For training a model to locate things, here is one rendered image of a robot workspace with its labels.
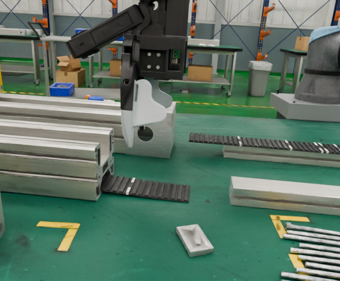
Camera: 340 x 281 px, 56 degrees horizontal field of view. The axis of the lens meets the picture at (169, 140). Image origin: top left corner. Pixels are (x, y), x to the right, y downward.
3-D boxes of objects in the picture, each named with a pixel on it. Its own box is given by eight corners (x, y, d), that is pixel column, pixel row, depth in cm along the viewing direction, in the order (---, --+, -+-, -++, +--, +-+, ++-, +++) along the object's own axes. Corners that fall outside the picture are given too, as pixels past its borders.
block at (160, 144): (175, 138, 76) (177, 99, 73) (169, 158, 64) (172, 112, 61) (137, 135, 77) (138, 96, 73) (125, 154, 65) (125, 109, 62)
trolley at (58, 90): (128, 108, 415) (129, 27, 381) (131, 120, 364) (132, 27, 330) (45, 108, 396) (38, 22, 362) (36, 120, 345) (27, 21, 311)
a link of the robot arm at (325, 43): (314, 67, 112) (322, 27, 108) (355, 71, 102) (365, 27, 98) (296, 68, 104) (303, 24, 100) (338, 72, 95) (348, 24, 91)
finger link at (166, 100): (170, 132, 52) (172, 81, 46) (134, 129, 52) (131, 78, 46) (172, 121, 54) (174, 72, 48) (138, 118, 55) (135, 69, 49)
